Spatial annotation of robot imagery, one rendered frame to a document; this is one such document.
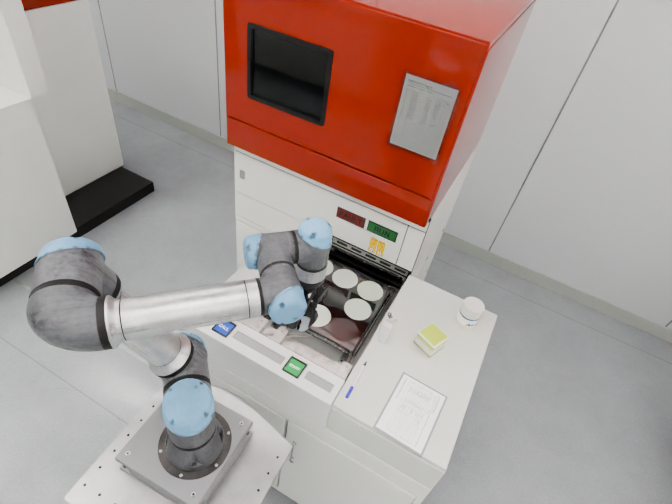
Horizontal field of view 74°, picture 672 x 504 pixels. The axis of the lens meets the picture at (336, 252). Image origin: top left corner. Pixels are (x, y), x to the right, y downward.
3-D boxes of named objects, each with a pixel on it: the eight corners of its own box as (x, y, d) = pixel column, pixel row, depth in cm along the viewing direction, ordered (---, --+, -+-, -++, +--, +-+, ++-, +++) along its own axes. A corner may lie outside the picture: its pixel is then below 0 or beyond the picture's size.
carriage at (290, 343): (258, 324, 156) (258, 319, 154) (350, 375, 147) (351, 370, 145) (244, 340, 150) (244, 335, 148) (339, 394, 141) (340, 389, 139)
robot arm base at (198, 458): (194, 484, 113) (190, 469, 106) (153, 447, 118) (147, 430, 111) (236, 437, 122) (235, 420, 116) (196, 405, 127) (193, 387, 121)
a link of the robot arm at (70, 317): (4, 343, 68) (312, 291, 83) (16, 290, 75) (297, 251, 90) (31, 382, 76) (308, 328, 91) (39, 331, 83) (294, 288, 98)
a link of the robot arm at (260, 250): (251, 263, 88) (304, 257, 92) (241, 227, 96) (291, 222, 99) (250, 290, 94) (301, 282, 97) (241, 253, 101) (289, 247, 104)
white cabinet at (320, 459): (266, 345, 250) (272, 237, 195) (425, 434, 225) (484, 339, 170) (187, 442, 207) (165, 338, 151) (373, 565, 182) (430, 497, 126)
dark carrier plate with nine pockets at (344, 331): (314, 251, 180) (314, 250, 180) (391, 288, 171) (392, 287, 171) (265, 306, 157) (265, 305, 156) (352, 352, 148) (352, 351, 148)
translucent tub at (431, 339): (427, 333, 149) (432, 321, 144) (443, 349, 145) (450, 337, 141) (411, 343, 145) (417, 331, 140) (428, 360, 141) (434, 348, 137)
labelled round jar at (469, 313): (458, 310, 158) (467, 293, 152) (477, 319, 157) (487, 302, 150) (452, 323, 154) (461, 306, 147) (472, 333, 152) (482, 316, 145)
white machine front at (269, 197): (238, 215, 201) (237, 136, 174) (403, 294, 180) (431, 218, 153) (234, 219, 199) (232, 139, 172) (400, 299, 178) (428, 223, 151)
